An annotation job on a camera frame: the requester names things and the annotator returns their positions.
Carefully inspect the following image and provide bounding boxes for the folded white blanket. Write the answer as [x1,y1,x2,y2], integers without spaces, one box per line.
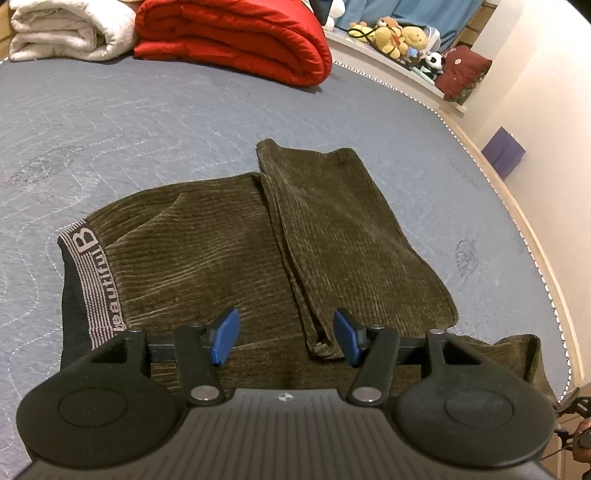
[8,0,140,62]

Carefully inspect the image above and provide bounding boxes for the folded red quilt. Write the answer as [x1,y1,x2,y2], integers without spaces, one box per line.
[133,0,334,87]

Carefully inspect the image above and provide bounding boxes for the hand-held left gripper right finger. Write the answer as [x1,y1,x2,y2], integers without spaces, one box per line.
[333,308,525,407]

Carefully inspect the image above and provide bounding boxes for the wooden bed frame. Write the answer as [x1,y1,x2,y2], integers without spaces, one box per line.
[438,109,588,386]

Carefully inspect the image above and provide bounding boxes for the dark red cushion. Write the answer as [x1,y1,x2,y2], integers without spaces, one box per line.
[434,44,493,105]

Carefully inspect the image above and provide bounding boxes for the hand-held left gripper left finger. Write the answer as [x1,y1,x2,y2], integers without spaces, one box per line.
[65,308,241,407]

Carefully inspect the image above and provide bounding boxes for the white plush toy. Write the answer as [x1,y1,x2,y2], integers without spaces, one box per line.
[322,0,346,31]

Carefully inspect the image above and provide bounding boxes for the yellow bear plush toy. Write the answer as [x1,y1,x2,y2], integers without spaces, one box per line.
[401,25,434,55]

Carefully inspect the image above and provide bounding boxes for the blue curtain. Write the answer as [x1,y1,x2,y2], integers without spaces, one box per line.
[333,0,485,47]

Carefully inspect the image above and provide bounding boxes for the olive corduroy pants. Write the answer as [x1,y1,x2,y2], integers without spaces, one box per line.
[57,138,562,408]

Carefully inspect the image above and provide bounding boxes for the panda plush toy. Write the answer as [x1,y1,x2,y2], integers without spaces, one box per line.
[421,51,445,75]

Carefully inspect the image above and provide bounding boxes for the dark metal stand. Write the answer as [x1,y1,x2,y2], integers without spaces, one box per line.
[540,387,591,463]

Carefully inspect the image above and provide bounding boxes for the purple box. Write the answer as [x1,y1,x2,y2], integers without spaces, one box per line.
[481,126,526,181]

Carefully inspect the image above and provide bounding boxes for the yellow lion plush toy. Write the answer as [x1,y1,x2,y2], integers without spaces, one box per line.
[373,16,411,59]

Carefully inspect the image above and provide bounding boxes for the grey quilted mattress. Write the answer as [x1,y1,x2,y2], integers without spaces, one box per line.
[0,56,579,480]

